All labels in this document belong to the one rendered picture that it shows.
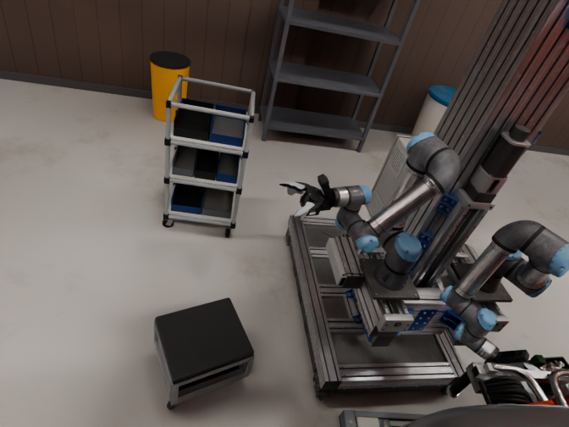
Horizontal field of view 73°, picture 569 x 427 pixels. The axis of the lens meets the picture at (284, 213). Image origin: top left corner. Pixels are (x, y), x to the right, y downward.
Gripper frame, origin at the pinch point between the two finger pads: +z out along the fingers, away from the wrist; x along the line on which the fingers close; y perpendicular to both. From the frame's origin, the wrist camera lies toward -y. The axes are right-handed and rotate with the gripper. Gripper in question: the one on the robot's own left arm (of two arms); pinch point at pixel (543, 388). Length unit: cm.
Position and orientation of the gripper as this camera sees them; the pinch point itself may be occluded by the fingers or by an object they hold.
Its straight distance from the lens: 188.4
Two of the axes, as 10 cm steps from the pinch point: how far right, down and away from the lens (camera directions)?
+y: -2.1, 7.4, 6.3
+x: -6.7, 3.6, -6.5
